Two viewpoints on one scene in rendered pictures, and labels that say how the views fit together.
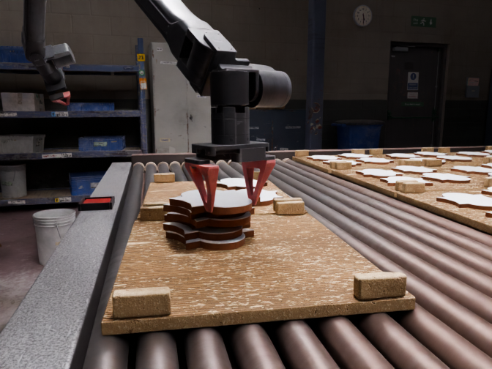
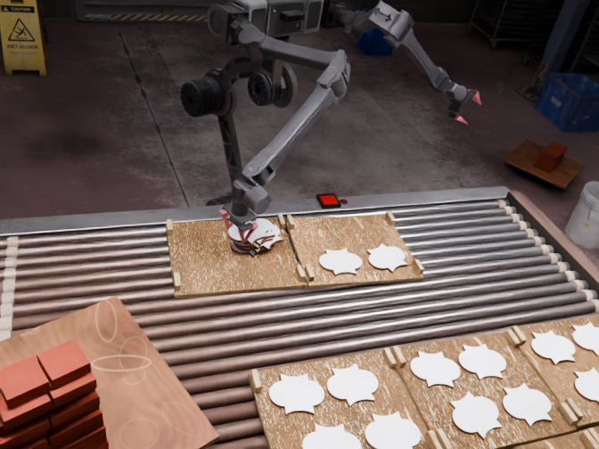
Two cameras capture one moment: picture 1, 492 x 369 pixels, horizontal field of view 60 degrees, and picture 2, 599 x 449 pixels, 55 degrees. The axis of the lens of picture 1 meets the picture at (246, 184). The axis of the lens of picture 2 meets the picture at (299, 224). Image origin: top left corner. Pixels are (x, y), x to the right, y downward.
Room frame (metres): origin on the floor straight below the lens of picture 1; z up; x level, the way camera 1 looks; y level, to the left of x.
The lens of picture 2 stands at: (0.54, -1.44, 2.20)
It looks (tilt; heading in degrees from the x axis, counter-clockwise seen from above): 37 degrees down; 78
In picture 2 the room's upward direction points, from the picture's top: 11 degrees clockwise
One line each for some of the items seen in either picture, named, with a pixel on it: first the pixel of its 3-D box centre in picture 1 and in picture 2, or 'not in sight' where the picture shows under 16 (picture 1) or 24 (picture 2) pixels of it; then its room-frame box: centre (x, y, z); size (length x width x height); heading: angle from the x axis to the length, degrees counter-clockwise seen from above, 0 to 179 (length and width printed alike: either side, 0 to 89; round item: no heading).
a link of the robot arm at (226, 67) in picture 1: (233, 88); (242, 191); (0.65, 0.02, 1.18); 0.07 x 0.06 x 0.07; 127
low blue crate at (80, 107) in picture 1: (90, 107); not in sight; (5.07, 1.81, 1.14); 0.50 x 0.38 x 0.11; 115
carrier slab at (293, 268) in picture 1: (239, 253); (233, 254); (0.64, 0.01, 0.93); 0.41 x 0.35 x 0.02; 10
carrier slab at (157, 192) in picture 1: (216, 197); (351, 248); (1.05, 0.07, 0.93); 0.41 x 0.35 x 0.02; 9
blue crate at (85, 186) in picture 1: (97, 182); not in sight; (5.12, 1.80, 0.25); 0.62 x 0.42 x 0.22; 114
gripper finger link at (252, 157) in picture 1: (245, 176); (242, 228); (0.66, 0.00, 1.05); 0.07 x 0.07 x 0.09; 35
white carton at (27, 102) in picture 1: (23, 102); not in sight; (4.93, 2.50, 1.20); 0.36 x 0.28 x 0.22; 94
